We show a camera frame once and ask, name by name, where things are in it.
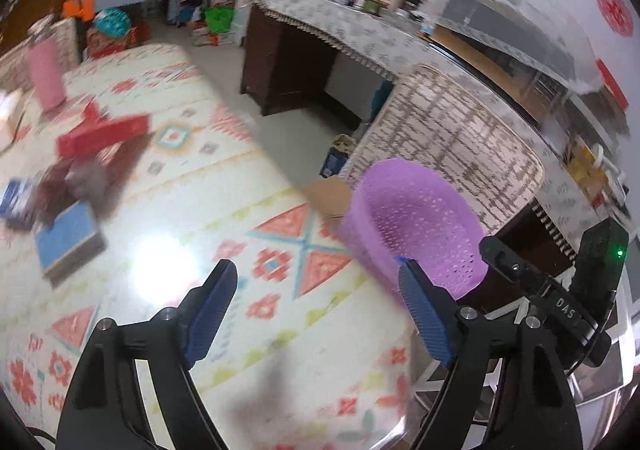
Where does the dark red snack bag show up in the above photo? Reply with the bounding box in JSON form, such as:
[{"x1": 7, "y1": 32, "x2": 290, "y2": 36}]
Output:
[{"x1": 36, "y1": 159, "x2": 108, "y2": 225}]

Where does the blue medicine box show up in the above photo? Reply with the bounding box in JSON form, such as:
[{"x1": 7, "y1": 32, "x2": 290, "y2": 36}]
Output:
[{"x1": 0, "y1": 178, "x2": 37, "y2": 231}]

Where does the red wrapper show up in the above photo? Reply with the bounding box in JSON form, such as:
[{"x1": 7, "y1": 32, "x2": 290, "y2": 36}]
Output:
[{"x1": 80, "y1": 99, "x2": 108, "y2": 126}]

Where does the purple trash basket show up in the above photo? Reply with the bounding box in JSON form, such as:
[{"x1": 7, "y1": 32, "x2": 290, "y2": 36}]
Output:
[{"x1": 337, "y1": 159, "x2": 487, "y2": 301}]

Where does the cardboard box under basket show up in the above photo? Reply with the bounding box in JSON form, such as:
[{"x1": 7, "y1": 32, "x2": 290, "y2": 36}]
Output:
[{"x1": 303, "y1": 175, "x2": 352, "y2": 227}]

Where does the mesh food cover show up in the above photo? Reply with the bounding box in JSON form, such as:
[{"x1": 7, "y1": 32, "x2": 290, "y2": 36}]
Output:
[{"x1": 424, "y1": 0, "x2": 603, "y2": 95}]

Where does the white tissue box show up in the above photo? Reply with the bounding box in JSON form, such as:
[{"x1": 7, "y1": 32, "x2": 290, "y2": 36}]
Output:
[{"x1": 0, "y1": 88, "x2": 25, "y2": 152}]

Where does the pink thermos bottle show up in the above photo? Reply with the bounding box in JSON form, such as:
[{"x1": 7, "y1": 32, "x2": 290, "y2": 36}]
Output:
[{"x1": 28, "y1": 36, "x2": 66, "y2": 111}]

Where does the green bag on floor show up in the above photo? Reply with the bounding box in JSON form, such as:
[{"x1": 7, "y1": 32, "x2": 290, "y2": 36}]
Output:
[{"x1": 204, "y1": 6, "x2": 234, "y2": 34}]

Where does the sideboard with floral cloth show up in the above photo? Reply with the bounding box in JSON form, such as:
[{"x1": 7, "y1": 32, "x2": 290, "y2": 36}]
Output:
[{"x1": 252, "y1": 0, "x2": 599, "y2": 245}]

